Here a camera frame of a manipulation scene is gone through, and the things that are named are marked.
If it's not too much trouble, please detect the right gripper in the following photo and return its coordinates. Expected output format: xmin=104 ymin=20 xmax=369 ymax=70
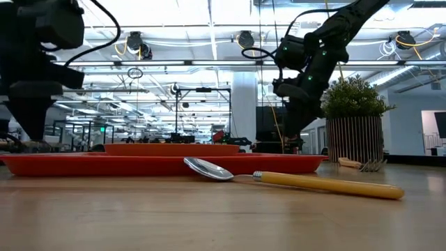
xmin=284 ymin=58 xmax=336 ymax=139

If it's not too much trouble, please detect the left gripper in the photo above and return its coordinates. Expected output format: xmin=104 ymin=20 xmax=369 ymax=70
xmin=0 ymin=48 xmax=86 ymax=142

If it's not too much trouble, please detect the fork with pale wooden handle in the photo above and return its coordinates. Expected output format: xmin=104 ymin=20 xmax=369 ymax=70
xmin=337 ymin=156 xmax=388 ymax=173

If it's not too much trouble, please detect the spoon with yellow handle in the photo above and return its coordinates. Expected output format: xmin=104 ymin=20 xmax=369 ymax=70
xmin=183 ymin=156 xmax=406 ymax=201

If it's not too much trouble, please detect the red plastic tray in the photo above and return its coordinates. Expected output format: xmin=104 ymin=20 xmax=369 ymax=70
xmin=0 ymin=152 xmax=329 ymax=177

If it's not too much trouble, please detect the orange round plate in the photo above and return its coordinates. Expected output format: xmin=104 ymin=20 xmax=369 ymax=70
xmin=103 ymin=143 xmax=241 ymax=157

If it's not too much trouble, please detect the black monitor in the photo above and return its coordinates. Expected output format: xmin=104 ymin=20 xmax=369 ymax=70
xmin=256 ymin=106 xmax=287 ymax=142

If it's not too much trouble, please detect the white pillar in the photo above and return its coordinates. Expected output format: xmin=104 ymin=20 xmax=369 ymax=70
xmin=231 ymin=71 xmax=259 ymax=151

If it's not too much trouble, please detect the green plant in ribbed pot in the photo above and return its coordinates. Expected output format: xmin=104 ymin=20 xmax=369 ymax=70
xmin=320 ymin=73 xmax=397 ymax=164

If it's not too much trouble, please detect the black computer case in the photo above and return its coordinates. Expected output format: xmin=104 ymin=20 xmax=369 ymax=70
xmin=383 ymin=154 xmax=446 ymax=167

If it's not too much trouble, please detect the black looped cable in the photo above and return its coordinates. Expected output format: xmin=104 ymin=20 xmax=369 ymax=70
xmin=63 ymin=0 xmax=122 ymax=68
xmin=240 ymin=47 xmax=284 ymax=82

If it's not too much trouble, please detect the black ceiling cable reel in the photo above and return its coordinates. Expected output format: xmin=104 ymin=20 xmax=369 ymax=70
xmin=125 ymin=31 xmax=153 ymax=61
xmin=236 ymin=30 xmax=257 ymax=50
xmin=395 ymin=30 xmax=417 ymax=50

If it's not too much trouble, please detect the black hanging cable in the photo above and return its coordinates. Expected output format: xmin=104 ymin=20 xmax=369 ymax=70
xmin=258 ymin=0 xmax=262 ymax=105
xmin=271 ymin=0 xmax=279 ymax=50

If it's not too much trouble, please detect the black rig frame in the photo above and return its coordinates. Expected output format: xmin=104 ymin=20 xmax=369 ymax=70
xmin=175 ymin=87 xmax=232 ymax=143

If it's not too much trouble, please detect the dark wall screen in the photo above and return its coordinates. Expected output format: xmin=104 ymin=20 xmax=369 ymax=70
xmin=433 ymin=111 xmax=446 ymax=139

